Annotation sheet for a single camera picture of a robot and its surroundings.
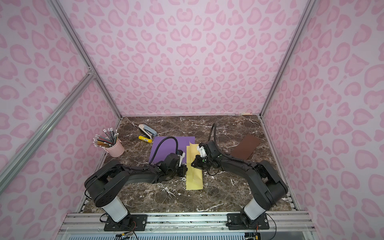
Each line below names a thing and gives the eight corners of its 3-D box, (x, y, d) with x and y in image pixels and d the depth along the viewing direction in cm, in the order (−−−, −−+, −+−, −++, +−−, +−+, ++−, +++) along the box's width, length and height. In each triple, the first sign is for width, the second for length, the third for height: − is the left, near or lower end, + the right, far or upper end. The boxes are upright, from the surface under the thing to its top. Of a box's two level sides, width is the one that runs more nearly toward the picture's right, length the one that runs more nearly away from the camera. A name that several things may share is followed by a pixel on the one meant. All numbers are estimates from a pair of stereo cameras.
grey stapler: (139, 128, 115) (138, 125, 112) (145, 124, 117) (144, 121, 115) (150, 139, 108) (149, 136, 105) (157, 134, 110) (156, 132, 108)
